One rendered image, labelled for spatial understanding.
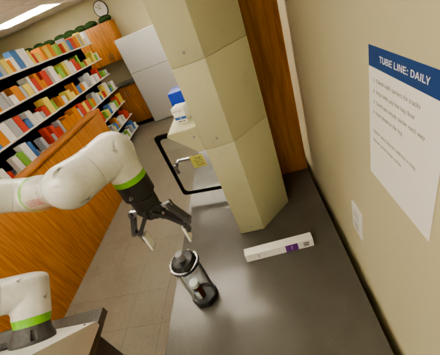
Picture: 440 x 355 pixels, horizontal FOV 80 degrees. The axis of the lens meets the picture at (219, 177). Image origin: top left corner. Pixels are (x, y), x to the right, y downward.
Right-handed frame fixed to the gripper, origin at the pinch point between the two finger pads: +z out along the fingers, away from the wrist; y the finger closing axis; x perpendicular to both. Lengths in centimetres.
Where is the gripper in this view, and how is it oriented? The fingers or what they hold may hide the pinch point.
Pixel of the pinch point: (170, 240)
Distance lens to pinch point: 90.0
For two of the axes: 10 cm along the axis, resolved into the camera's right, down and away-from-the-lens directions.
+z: 3.3, 7.8, 5.4
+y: -9.4, 2.6, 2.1
